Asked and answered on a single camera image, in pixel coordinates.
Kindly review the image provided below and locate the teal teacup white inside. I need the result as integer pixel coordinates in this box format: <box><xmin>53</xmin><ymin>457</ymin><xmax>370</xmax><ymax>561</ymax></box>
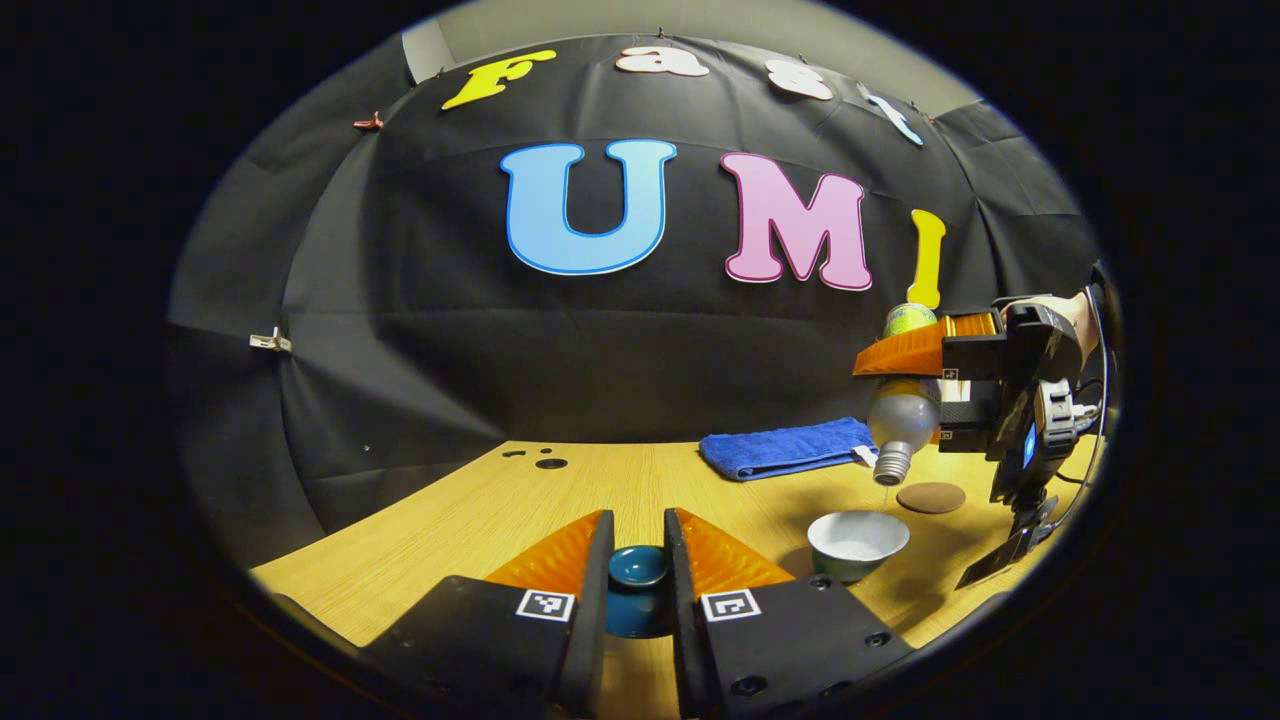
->
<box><xmin>807</xmin><ymin>510</ymin><xmax>912</xmax><ymax>584</ymax></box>

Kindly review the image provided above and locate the teal teacup lid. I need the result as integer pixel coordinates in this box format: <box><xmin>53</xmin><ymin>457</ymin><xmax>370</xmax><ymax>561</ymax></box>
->
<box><xmin>605</xmin><ymin>545</ymin><xmax>676</xmax><ymax>639</ymax></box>

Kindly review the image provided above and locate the blue towel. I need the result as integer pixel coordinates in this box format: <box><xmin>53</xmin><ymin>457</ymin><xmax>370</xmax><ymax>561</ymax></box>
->
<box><xmin>698</xmin><ymin>417</ymin><xmax>881</xmax><ymax>483</ymax></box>

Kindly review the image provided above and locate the silver water bottle green label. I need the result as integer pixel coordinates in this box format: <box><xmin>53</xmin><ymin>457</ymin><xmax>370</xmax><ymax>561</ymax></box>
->
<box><xmin>866</xmin><ymin>303</ymin><xmax>946</xmax><ymax>487</ymax></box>

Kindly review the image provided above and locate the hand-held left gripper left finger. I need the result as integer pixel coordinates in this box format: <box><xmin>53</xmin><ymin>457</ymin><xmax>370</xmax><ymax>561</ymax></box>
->
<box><xmin>360</xmin><ymin>509</ymin><xmax>616</xmax><ymax>717</ymax></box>

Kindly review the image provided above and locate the black cable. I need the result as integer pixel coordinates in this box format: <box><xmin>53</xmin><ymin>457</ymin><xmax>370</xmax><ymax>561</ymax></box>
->
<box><xmin>1045</xmin><ymin>262</ymin><xmax>1116</xmax><ymax>531</ymax></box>

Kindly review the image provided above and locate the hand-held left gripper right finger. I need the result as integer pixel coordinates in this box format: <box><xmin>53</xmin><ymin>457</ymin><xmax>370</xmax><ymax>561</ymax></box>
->
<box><xmin>664</xmin><ymin>507</ymin><xmax>916</xmax><ymax>720</ymax></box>

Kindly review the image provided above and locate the round brown coaster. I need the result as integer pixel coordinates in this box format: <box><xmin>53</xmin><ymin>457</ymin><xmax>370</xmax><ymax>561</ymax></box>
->
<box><xmin>896</xmin><ymin>482</ymin><xmax>968</xmax><ymax>515</ymax></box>

